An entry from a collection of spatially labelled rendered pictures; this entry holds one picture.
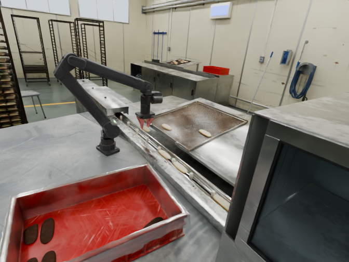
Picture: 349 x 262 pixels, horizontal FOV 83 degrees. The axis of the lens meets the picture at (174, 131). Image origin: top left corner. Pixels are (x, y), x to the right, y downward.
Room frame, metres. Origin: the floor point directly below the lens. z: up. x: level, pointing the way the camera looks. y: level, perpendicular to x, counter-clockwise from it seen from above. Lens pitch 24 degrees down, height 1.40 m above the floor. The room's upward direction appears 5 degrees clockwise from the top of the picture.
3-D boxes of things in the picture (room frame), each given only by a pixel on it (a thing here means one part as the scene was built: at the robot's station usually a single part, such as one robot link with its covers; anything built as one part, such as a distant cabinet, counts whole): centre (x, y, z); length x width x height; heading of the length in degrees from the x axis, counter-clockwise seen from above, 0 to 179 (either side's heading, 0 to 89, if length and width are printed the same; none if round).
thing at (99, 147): (0.98, 0.37, 0.86); 0.12 x 0.09 x 0.08; 51
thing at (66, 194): (0.47, 0.22, 0.88); 0.49 x 0.34 x 0.10; 123
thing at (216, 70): (4.79, -0.84, 0.94); 0.51 x 0.36 x 0.13; 41
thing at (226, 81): (4.79, -0.84, 0.44); 0.70 x 0.55 x 0.87; 37
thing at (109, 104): (1.96, 0.83, 0.89); 1.25 x 0.18 x 0.09; 37
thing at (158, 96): (1.13, 0.15, 1.13); 0.11 x 0.09 x 0.12; 124
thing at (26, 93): (3.24, 2.59, 0.23); 0.36 x 0.36 x 0.46; 57
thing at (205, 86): (5.33, 0.09, 0.51); 3.00 x 1.26 x 1.03; 37
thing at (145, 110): (1.10, 0.18, 1.04); 0.10 x 0.07 x 0.07; 128
